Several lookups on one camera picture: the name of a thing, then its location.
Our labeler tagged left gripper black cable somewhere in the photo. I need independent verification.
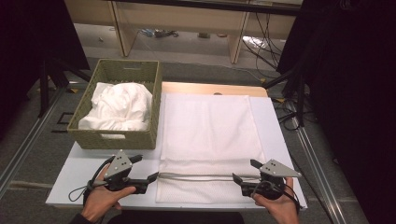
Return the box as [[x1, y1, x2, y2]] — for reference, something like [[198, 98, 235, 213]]
[[68, 155, 117, 203]]

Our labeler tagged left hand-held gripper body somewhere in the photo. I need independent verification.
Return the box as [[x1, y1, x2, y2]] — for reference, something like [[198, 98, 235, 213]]
[[104, 149, 149, 194]]

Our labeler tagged person's left hand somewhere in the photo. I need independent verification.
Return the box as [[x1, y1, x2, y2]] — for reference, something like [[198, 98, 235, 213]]
[[81, 164, 137, 223]]

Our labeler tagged aluminium floor rail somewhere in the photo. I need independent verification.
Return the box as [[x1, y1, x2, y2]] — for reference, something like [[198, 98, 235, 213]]
[[292, 124, 354, 224], [0, 83, 69, 195]]

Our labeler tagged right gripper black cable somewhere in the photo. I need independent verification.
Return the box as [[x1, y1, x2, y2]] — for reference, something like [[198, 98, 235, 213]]
[[251, 179, 303, 213]]

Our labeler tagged light wooden desk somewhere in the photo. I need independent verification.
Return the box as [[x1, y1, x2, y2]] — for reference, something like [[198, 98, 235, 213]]
[[64, 0, 301, 65]]

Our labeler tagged bundle of black floor cables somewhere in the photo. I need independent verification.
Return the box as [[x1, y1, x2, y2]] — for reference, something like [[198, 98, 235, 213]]
[[242, 11, 283, 72]]

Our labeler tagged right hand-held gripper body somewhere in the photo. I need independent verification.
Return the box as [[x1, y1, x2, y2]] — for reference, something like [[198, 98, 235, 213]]
[[241, 159, 303, 200]]

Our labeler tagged green woven basket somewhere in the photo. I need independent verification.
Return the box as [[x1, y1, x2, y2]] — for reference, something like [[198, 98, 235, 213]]
[[66, 59, 163, 150]]

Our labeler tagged black curtain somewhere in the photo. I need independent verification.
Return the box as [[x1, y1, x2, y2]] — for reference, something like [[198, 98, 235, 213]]
[[276, 0, 396, 224], [0, 0, 92, 138]]

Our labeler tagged black tripod stand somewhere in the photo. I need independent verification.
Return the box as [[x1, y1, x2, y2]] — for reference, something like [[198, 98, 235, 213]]
[[36, 58, 92, 119], [262, 62, 309, 129]]

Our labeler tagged person's dark lap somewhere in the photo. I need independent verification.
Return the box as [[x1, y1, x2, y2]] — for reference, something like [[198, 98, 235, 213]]
[[106, 210, 246, 224]]

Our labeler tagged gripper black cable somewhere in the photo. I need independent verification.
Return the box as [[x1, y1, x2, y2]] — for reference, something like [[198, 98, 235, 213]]
[[68, 155, 117, 203], [251, 179, 303, 213]]

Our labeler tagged person's right hand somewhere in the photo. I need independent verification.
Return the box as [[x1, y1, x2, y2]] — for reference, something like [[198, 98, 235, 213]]
[[253, 177, 301, 224]]

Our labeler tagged white crumpled garment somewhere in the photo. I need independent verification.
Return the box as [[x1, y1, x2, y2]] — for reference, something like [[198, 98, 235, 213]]
[[78, 81, 153, 133]]

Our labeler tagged light wooden board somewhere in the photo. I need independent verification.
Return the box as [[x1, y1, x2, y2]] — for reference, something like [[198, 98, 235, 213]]
[[161, 81, 269, 98]]

